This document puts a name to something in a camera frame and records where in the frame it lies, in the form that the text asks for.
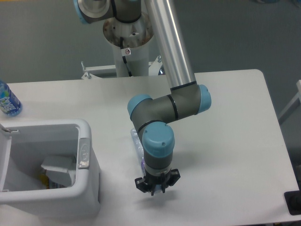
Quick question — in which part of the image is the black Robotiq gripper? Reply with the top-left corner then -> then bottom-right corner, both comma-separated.
135,169 -> 181,196

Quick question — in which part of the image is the crushed clear plastic bottle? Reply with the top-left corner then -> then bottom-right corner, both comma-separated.
130,128 -> 163,194

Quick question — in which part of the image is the white paper carton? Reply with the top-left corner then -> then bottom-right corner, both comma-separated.
41,155 -> 77,187

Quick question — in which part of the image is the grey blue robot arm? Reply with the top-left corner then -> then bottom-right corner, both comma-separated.
73,0 -> 212,194

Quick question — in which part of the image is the yellow trash in can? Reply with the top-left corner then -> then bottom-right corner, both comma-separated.
39,170 -> 50,189

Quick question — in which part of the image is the white trash can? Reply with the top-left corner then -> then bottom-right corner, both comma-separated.
0,119 -> 101,217

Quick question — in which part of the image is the black clamp at table edge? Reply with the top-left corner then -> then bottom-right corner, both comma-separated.
284,190 -> 301,216

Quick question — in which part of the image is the blue labelled water bottle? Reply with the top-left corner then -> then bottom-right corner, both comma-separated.
0,81 -> 23,117

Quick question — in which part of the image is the white pedestal base frame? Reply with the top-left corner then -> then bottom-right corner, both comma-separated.
81,55 -> 166,80

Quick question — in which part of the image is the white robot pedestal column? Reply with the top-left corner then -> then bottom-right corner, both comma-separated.
103,12 -> 154,77

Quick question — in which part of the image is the black pedestal cable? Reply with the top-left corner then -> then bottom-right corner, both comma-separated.
119,36 -> 133,77

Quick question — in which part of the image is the white frame at right edge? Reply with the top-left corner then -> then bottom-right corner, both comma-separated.
277,80 -> 301,125

